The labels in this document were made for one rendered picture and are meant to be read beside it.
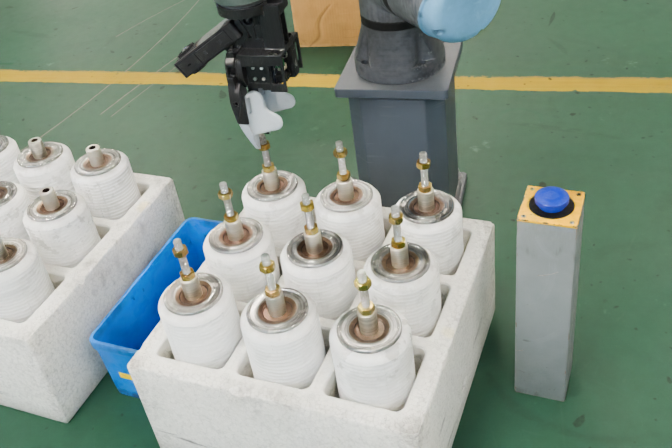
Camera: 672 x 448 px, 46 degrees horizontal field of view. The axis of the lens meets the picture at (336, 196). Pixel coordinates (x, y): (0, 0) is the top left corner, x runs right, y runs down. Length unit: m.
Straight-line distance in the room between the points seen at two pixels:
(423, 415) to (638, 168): 0.84
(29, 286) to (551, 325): 0.71
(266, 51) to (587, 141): 0.85
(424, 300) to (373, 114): 0.42
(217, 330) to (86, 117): 1.13
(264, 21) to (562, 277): 0.48
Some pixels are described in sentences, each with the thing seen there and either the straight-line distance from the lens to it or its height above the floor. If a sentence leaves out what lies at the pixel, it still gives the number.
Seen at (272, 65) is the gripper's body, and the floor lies 0.47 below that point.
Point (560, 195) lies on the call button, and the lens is 0.98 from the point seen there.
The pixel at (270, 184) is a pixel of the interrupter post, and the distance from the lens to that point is 1.16.
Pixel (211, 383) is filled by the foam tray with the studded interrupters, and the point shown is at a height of 0.18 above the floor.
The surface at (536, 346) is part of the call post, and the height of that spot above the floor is 0.10.
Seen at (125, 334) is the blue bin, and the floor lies 0.07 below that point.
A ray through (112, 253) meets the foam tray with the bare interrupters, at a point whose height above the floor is 0.17.
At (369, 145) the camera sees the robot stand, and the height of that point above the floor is 0.19.
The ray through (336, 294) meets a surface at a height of 0.20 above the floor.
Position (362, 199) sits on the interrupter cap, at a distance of 1.11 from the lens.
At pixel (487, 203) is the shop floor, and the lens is 1.51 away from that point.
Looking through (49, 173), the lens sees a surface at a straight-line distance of 1.38.
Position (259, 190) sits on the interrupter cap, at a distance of 1.17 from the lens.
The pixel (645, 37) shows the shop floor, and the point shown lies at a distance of 2.11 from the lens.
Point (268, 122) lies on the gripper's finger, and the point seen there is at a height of 0.38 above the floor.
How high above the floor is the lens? 0.92
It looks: 36 degrees down
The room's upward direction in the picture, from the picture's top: 9 degrees counter-clockwise
